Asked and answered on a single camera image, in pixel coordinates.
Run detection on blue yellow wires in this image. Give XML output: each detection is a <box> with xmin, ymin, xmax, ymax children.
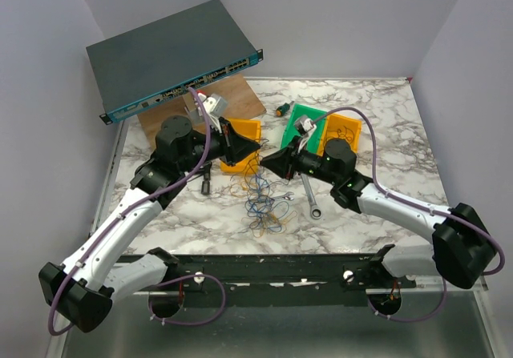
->
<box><xmin>230</xmin><ymin>149</ymin><xmax>300</xmax><ymax>239</ymax></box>

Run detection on right yellow plastic bin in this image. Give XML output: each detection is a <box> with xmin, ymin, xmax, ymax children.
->
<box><xmin>317</xmin><ymin>114</ymin><xmax>362</xmax><ymax>155</ymax></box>

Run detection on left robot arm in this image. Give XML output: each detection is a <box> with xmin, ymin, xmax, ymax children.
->
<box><xmin>38</xmin><ymin>115</ymin><xmax>261</xmax><ymax>336</ymax></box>

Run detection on purple wire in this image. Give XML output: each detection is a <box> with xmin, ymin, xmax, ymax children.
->
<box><xmin>324</xmin><ymin>124</ymin><xmax>357</xmax><ymax>145</ymax></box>

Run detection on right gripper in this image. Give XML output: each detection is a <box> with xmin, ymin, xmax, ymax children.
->
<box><xmin>260</xmin><ymin>136</ymin><xmax>339</xmax><ymax>186</ymax></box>

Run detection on grey network switch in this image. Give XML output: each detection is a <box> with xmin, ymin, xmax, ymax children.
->
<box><xmin>87</xmin><ymin>0</ymin><xmax>264</xmax><ymax>125</ymax></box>

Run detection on small open-end wrench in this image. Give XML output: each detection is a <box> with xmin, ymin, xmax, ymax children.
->
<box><xmin>273</xmin><ymin>191</ymin><xmax>294</xmax><ymax>200</ymax></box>

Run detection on ratcheting combination wrench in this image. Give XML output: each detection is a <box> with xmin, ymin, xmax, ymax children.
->
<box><xmin>300</xmin><ymin>174</ymin><xmax>323</xmax><ymax>219</ymax></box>

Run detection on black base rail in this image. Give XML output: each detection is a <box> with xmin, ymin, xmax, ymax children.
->
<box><xmin>119</xmin><ymin>244</ymin><xmax>418</xmax><ymax>309</ymax></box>

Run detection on left yellow plastic bin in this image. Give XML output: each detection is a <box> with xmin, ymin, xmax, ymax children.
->
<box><xmin>220</xmin><ymin>119</ymin><xmax>262</xmax><ymax>174</ymax></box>

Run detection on plywood board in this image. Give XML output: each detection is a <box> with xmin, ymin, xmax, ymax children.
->
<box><xmin>138</xmin><ymin>74</ymin><xmax>266</xmax><ymax>150</ymax></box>

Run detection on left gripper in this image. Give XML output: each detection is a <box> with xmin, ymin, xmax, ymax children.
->
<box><xmin>179</xmin><ymin>117</ymin><xmax>261</xmax><ymax>173</ymax></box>

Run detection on metal bracket stand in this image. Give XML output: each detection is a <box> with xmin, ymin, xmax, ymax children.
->
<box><xmin>183</xmin><ymin>94</ymin><xmax>204</xmax><ymax>126</ymax></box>

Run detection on yellow plastic bin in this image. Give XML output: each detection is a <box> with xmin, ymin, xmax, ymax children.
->
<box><xmin>317</xmin><ymin>114</ymin><xmax>362</xmax><ymax>155</ymax></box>
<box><xmin>220</xmin><ymin>119</ymin><xmax>262</xmax><ymax>174</ymax></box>

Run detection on black T-shaped socket tool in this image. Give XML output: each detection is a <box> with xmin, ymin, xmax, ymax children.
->
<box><xmin>197</xmin><ymin>162</ymin><xmax>212</xmax><ymax>195</ymax></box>

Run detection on green plastic bin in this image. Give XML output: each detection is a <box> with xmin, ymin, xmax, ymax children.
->
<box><xmin>279</xmin><ymin>102</ymin><xmax>328</xmax><ymax>155</ymax></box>

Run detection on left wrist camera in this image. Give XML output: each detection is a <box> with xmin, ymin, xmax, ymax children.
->
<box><xmin>198</xmin><ymin>92</ymin><xmax>228</xmax><ymax>125</ymax></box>

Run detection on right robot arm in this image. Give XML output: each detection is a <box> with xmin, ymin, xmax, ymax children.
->
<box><xmin>261</xmin><ymin>137</ymin><xmax>497</xmax><ymax>289</ymax></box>

